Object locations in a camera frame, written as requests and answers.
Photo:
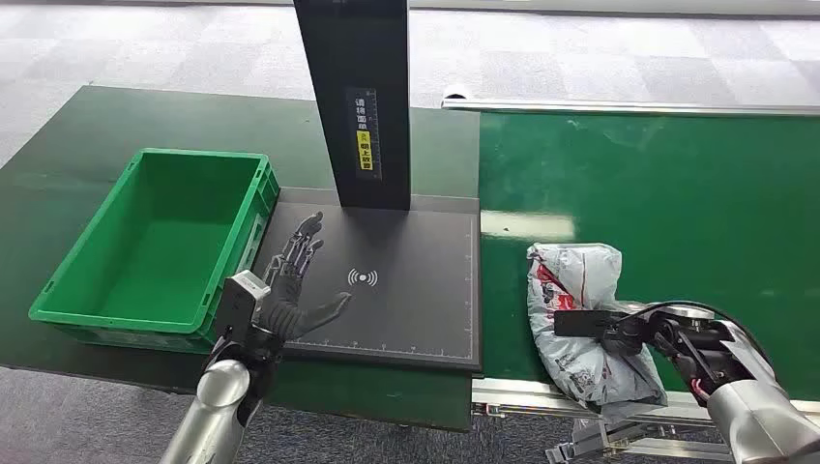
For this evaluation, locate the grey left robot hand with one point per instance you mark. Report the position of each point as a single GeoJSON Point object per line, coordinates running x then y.
{"type": "Point", "coordinates": [285, 307]}

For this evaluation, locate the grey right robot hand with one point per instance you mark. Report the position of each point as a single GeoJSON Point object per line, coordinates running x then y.
{"type": "Point", "coordinates": [624, 336]}

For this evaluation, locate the grey mailer package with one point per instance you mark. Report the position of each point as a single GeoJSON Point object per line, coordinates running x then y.
{"type": "Point", "coordinates": [576, 282]}

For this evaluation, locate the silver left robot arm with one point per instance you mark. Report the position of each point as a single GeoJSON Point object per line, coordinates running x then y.
{"type": "Point", "coordinates": [214, 410]}

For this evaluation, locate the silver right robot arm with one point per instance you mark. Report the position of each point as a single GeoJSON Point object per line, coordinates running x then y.
{"type": "Point", "coordinates": [749, 403]}

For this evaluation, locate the black inbound scanner machine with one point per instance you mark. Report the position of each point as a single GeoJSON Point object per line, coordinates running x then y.
{"type": "Point", "coordinates": [397, 294]}

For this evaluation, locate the green conveyor belt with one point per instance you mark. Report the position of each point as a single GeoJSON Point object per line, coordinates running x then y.
{"type": "Point", "coordinates": [673, 205]}

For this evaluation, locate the green plastic crate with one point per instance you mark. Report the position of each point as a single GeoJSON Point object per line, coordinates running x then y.
{"type": "Point", "coordinates": [154, 256]}

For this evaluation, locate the black yellow label sticker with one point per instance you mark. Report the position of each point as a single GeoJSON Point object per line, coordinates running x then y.
{"type": "Point", "coordinates": [364, 134]}

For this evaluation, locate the dark green table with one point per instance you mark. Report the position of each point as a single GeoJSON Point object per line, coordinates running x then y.
{"type": "Point", "coordinates": [83, 128]}

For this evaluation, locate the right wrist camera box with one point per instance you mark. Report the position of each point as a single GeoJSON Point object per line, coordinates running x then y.
{"type": "Point", "coordinates": [580, 323]}

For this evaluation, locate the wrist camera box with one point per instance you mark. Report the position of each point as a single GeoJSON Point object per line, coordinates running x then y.
{"type": "Point", "coordinates": [580, 323]}
{"type": "Point", "coordinates": [238, 301]}

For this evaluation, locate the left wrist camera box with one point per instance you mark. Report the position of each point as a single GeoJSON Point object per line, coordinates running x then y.
{"type": "Point", "coordinates": [238, 301]}

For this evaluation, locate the wide silver conveyor frame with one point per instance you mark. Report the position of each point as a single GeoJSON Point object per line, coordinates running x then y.
{"type": "Point", "coordinates": [525, 394]}

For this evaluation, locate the thin silver conveyor rail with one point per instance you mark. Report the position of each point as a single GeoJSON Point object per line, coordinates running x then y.
{"type": "Point", "coordinates": [608, 106]}

